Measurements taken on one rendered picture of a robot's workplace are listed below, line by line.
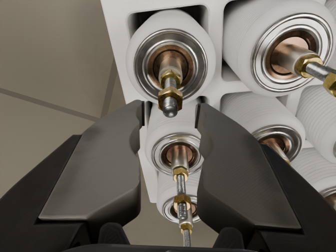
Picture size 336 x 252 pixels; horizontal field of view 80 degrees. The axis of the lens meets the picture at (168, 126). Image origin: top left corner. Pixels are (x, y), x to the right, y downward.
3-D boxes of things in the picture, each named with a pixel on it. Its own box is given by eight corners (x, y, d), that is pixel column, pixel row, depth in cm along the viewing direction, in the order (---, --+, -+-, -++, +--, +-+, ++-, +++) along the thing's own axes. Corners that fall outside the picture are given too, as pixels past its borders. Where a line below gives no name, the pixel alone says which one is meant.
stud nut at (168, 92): (153, 100, 15) (152, 105, 14) (164, 81, 14) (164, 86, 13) (175, 112, 15) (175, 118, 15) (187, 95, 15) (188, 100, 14)
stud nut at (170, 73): (156, 82, 18) (155, 85, 17) (165, 65, 17) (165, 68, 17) (174, 92, 19) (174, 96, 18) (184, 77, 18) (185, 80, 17)
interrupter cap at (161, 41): (152, 11, 18) (151, 12, 18) (221, 50, 20) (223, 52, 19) (123, 82, 22) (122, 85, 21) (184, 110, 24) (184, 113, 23)
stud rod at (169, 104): (163, 75, 19) (159, 114, 13) (168, 66, 19) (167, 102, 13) (172, 80, 20) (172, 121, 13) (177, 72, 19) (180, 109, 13)
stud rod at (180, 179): (183, 166, 26) (186, 221, 20) (175, 166, 26) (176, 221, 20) (184, 161, 26) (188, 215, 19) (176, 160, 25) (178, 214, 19)
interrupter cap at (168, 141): (144, 137, 26) (143, 140, 25) (202, 125, 25) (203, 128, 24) (160, 177, 30) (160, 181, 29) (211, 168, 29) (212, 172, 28)
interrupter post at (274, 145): (271, 136, 26) (283, 153, 23) (282, 146, 27) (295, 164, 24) (255, 147, 27) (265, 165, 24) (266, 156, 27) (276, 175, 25)
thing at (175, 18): (157, -6, 33) (146, -7, 17) (208, 24, 35) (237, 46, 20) (135, 50, 37) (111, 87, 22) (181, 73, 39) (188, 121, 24)
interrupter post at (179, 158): (168, 148, 27) (168, 166, 24) (186, 145, 27) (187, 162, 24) (172, 161, 28) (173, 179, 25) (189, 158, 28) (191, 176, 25)
